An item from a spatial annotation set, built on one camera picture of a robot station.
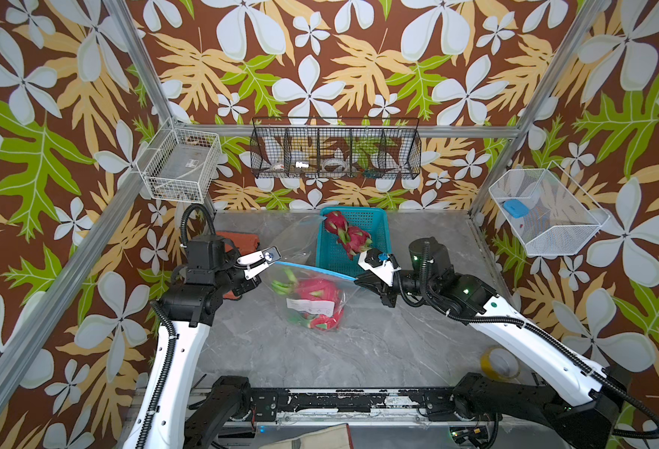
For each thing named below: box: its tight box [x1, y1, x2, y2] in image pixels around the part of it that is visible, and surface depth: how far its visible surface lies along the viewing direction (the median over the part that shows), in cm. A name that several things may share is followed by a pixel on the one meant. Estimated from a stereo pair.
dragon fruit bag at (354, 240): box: [329, 215, 373, 261], surface depth 101 cm
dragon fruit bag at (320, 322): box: [288, 310, 342, 332], surface depth 83 cm
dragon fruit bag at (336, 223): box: [323, 210, 352, 245], surface depth 101 cm
